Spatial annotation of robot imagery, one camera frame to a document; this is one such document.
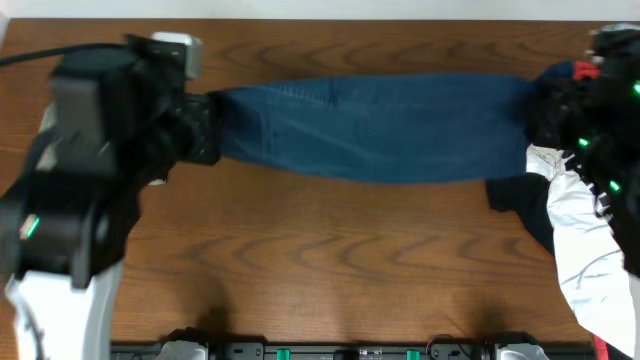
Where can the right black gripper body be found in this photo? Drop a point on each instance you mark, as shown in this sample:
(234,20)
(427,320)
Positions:
(545,118)

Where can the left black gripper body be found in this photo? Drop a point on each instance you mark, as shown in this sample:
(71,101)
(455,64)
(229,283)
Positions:
(201,128)

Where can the navy blue shorts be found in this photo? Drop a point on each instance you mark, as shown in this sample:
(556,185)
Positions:
(395,129)

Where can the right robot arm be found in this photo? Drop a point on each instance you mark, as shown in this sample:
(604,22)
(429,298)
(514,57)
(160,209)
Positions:
(591,110)

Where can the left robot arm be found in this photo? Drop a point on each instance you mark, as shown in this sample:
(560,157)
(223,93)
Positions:
(122,120)

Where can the red garment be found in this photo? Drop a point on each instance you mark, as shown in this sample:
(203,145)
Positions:
(585,70)

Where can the black garment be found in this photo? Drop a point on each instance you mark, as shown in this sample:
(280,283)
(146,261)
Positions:
(527,196)

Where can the white printed t-shirt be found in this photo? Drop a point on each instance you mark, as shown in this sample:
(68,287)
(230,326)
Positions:
(603,297)

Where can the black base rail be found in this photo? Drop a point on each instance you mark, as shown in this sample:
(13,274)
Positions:
(193,344)

